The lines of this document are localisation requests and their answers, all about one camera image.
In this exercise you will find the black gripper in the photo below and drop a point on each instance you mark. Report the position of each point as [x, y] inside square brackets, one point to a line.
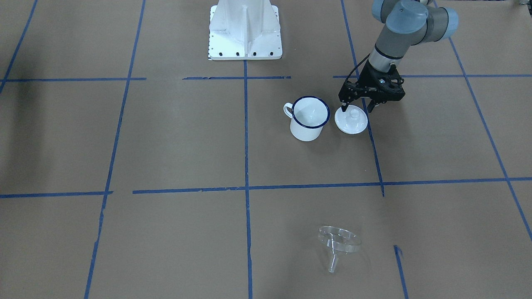
[364, 80]

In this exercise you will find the white mug lid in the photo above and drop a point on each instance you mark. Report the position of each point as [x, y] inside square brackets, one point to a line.
[351, 121]

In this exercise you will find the clear plastic funnel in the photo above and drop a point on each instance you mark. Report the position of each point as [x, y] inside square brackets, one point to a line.
[339, 242]

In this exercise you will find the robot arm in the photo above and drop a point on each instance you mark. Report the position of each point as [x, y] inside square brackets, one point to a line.
[406, 23]

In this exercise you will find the white enamel mug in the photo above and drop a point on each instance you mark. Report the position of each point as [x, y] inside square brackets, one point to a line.
[308, 114]

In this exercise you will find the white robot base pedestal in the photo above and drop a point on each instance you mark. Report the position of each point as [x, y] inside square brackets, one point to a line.
[244, 29]

